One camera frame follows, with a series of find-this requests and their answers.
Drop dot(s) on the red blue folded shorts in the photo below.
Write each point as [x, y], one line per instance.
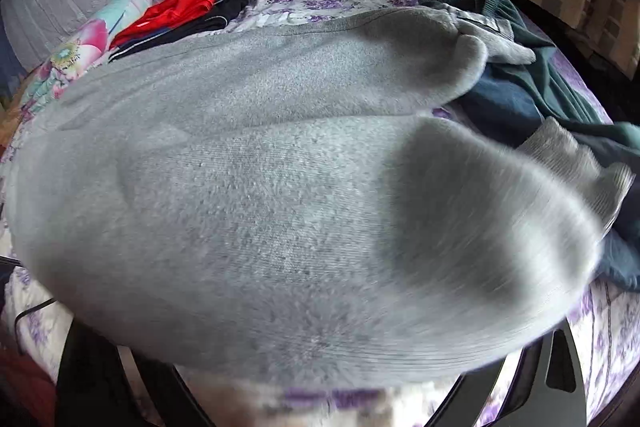
[166, 15]

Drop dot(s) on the grey fleece sweatpants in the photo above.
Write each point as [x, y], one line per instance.
[282, 206]

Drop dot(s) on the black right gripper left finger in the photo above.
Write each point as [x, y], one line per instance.
[93, 389]

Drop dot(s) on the colourful floral folded quilt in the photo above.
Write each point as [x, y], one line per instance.
[78, 53]

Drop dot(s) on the dark teal blue clothes pile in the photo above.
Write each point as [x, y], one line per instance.
[555, 106]

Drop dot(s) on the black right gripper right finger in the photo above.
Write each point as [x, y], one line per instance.
[546, 389]

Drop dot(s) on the black folded pants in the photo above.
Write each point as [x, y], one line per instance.
[218, 17]

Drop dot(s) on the purple floral bed sheet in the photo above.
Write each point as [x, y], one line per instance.
[605, 324]

